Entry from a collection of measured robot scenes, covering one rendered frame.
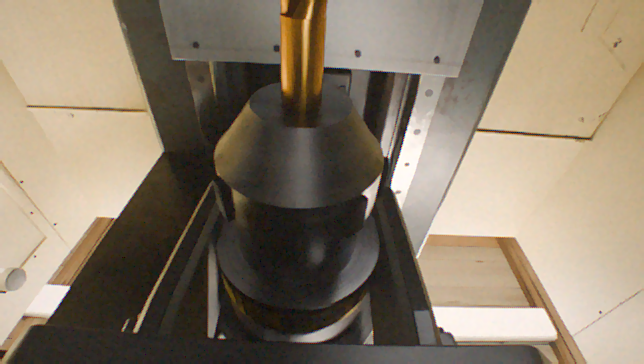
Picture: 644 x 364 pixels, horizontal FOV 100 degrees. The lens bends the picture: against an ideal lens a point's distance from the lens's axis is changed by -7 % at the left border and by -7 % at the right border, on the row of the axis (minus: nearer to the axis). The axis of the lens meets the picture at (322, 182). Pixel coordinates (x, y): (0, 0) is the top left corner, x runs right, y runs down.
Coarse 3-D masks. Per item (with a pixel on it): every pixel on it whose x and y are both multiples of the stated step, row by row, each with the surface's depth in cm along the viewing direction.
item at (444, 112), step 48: (144, 0) 45; (528, 0) 44; (144, 48) 50; (480, 48) 49; (144, 96) 56; (192, 96) 56; (240, 96) 56; (384, 96) 56; (432, 96) 52; (480, 96) 55; (192, 144) 63; (384, 144) 63; (432, 144) 63; (432, 192) 72
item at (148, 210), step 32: (160, 160) 59; (192, 160) 60; (160, 192) 52; (192, 192) 53; (128, 224) 46; (160, 224) 47; (96, 256) 42; (128, 256) 42; (160, 256) 42; (96, 288) 38; (128, 288) 38; (64, 320) 34; (96, 320) 35
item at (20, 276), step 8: (0, 272) 70; (8, 272) 69; (16, 272) 71; (24, 272) 73; (0, 280) 68; (8, 280) 68; (16, 280) 71; (24, 280) 73; (0, 288) 68; (8, 288) 69; (16, 288) 71
